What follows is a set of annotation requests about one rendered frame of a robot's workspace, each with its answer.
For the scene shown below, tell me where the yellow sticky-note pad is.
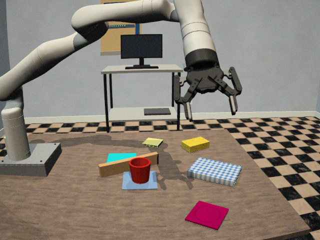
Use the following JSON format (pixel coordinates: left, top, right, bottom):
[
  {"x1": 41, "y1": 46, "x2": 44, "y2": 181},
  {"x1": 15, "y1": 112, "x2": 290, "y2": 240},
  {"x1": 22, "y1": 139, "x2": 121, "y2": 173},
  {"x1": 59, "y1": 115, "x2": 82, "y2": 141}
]
[{"x1": 142, "y1": 138, "x2": 164, "y2": 148}]

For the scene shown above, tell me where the red cup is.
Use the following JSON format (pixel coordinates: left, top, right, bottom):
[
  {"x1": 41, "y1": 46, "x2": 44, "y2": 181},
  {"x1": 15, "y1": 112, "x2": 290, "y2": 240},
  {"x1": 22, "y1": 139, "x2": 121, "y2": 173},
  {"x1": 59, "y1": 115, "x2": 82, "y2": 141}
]
[{"x1": 129, "y1": 157, "x2": 151, "y2": 184}]

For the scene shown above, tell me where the yellow sponge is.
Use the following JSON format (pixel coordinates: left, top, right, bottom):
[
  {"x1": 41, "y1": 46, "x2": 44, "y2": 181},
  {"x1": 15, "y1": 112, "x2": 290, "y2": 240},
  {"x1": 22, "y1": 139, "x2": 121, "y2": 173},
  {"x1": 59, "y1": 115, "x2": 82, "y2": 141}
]
[{"x1": 181, "y1": 136, "x2": 210, "y2": 153}]

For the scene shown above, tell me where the crimson square coaster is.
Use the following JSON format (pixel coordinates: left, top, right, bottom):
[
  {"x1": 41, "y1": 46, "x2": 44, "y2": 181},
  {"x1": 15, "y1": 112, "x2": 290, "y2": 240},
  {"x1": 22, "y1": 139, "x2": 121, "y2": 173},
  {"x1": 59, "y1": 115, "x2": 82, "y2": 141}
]
[{"x1": 185, "y1": 201, "x2": 229, "y2": 231}]

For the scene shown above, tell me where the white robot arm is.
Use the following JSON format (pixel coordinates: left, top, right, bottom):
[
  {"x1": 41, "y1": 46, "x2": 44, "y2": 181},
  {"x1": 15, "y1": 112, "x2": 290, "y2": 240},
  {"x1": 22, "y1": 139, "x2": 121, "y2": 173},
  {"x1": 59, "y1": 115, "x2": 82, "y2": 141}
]
[{"x1": 0, "y1": 0, "x2": 216, "y2": 161}]

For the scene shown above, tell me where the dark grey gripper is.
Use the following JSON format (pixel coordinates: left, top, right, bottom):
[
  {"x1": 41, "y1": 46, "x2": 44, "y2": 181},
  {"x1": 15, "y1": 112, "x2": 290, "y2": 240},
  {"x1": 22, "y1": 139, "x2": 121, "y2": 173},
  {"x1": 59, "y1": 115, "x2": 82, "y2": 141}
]
[{"x1": 174, "y1": 48, "x2": 243, "y2": 122}]

